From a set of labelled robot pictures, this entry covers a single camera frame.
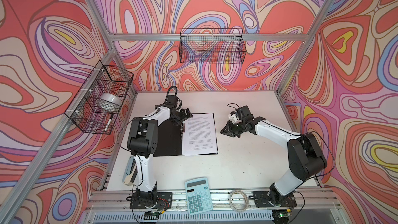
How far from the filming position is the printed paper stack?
906 millimetres

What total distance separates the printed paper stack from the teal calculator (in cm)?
16

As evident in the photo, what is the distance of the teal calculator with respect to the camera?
72 centimetres
